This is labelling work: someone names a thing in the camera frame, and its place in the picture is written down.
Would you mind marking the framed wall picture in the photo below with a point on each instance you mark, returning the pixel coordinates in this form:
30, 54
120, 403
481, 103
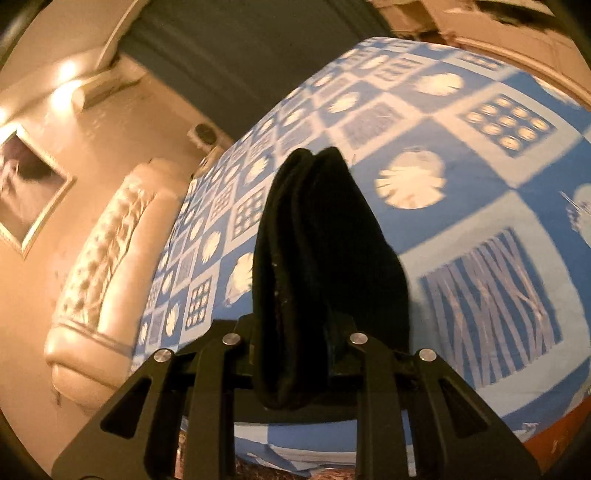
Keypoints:
27, 184

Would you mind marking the small round clock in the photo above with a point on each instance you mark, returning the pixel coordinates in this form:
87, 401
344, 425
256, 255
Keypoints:
204, 134

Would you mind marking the black pants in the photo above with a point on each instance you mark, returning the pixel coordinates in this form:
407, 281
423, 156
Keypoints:
323, 258

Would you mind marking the blue patterned blanket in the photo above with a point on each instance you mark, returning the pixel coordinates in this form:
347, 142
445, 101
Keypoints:
461, 184

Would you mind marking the dark green curtain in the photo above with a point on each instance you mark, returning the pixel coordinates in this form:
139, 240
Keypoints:
231, 55

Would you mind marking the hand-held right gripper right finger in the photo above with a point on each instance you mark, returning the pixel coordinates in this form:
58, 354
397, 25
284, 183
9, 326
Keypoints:
376, 369

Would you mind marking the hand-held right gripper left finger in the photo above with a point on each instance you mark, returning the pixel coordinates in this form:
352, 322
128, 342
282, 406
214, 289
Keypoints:
217, 364

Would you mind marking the cream tufted headboard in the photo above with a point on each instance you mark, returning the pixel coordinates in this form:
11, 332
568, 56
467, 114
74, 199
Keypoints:
101, 277

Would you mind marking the wall air conditioner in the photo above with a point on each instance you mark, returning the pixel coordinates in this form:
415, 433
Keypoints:
108, 87

